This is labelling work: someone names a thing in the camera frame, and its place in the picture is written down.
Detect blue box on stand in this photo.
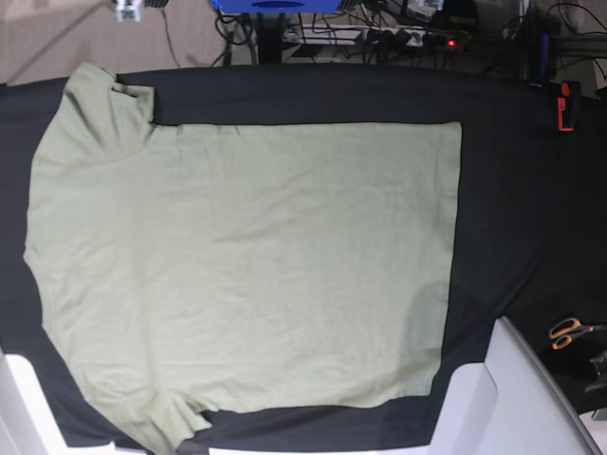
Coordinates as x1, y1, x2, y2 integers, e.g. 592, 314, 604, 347
211, 0, 341, 14

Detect black power strip red light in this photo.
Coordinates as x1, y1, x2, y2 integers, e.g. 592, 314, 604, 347
422, 31, 471, 50

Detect black metal stand pole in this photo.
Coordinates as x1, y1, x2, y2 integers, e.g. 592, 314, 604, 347
255, 12, 286, 64

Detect white bin left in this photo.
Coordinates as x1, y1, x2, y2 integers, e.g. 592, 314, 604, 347
0, 344, 118, 455

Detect black metal bracket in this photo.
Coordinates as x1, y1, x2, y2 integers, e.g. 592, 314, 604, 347
584, 351, 607, 393

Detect light green T-shirt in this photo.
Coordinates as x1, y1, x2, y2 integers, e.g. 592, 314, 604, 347
24, 64, 462, 454

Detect orange handled scissors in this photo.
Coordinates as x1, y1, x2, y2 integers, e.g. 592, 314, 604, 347
548, 318, 606, 351

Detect white bin right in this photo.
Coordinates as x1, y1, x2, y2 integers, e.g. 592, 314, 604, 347
428, 318, 601, 455

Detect white bin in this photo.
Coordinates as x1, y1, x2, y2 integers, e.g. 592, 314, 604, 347
428, 318, 601, 455
0, 344, 118, 455

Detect black table cloth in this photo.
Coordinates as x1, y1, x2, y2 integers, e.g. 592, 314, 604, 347
0, 64, 607, 452

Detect red black clamp right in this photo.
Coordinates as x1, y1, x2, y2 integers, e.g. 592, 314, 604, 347
555, 81, 581, 133

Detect blue clamp bar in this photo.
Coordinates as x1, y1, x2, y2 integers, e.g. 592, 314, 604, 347
528, 30, 551, 86

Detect white power strip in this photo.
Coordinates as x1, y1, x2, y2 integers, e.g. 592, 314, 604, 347
283, 24, 427, 47

